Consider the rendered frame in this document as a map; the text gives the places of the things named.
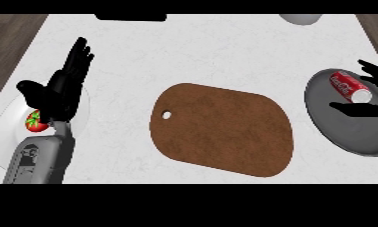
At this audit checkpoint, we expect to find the brown wooden cutting board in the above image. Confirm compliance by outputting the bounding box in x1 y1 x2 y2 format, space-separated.
148 82 295 179

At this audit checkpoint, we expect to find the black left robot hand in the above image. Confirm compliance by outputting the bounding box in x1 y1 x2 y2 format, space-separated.
15 36 96 124

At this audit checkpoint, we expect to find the grey pan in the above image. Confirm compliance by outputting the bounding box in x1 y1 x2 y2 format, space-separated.
303 67 378 158

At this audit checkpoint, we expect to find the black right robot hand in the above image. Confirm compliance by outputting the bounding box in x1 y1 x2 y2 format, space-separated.
328 58 378 118

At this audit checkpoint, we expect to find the red tomato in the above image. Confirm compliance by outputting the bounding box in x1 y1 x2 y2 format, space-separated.
23 108 52 134

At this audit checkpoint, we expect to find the grey round object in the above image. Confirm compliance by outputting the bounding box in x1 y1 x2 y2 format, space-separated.
277 13 323 27

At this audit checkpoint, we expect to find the white plate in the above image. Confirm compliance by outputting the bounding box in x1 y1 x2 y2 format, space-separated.
0 85 91 172

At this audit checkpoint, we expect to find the red soda can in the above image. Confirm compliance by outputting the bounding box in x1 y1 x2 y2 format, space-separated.
328 70 373 104

